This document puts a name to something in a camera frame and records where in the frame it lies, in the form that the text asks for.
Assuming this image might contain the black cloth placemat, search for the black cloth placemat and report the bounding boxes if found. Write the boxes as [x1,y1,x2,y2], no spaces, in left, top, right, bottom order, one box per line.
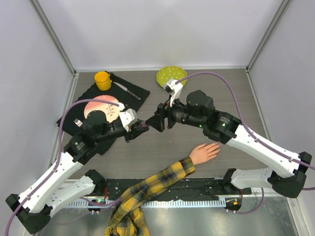
[56,72,151,156]

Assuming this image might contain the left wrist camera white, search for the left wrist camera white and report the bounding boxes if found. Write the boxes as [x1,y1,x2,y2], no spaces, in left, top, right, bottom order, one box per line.
[119,108,137,132]

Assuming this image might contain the mannequin hand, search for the mannequin hand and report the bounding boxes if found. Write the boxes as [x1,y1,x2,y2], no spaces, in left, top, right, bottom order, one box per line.
[189,143,221,165]

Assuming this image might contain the aluminium frame rail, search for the aluminium frame rail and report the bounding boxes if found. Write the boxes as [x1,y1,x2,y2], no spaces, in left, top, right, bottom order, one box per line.
[23,68,79,236]

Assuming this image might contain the slotted cable duct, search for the slotted cable duct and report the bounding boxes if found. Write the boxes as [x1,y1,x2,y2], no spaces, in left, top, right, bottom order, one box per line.
[65,199,226,209]

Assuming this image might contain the yellow ceramic mug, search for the yellow ceramic mug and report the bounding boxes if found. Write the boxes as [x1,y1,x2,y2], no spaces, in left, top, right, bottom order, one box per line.
[94,71,112,91]

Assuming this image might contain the purple nail polish bottle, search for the purple nail polish bottle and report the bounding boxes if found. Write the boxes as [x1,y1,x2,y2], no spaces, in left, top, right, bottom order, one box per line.
[139,122,150,128]

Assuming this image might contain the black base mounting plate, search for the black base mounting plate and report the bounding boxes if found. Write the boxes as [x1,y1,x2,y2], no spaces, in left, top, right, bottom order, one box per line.
[89,178,252,202]

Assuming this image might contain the silver fork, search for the silver fork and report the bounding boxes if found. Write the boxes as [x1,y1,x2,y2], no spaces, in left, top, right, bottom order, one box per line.
[73,118,83,127]

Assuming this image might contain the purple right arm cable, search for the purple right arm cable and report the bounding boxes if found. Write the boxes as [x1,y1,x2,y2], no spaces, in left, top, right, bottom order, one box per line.
[177,71,315,214]

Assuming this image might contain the yellow plaid shirt sleeve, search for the yellow plaid shirt sleeve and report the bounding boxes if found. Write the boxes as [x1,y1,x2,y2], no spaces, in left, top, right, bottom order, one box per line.
[104,157,195,236]

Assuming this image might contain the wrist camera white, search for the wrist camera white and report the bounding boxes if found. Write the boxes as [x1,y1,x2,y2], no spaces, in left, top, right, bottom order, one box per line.
[119,108,137,132]
[163,79,183,107]

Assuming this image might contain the green polka dot dish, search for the green polka dot dish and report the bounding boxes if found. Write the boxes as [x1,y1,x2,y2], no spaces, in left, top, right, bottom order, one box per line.
[156,65,188,87]

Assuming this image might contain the table knife with dark handle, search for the table knife with dark handle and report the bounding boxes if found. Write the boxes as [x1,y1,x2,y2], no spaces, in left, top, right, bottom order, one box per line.
[114,82,142,101]

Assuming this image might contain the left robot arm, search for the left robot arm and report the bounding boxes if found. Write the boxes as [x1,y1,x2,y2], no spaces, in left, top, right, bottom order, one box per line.
[5,109,149,234]

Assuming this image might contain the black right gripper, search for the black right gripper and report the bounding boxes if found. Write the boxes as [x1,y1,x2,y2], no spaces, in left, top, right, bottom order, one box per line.
[146,94,205,133]

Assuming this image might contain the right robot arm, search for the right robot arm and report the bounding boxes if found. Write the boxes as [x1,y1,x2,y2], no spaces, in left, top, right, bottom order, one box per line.
[145,90,312,198]

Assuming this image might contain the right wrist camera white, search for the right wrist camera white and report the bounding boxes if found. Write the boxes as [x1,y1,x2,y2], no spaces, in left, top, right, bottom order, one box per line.
[163,79,183,107]

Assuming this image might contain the pink and cream plate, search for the pink and cream plate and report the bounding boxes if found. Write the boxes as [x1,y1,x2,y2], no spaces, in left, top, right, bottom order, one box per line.
[84,95,120,122]

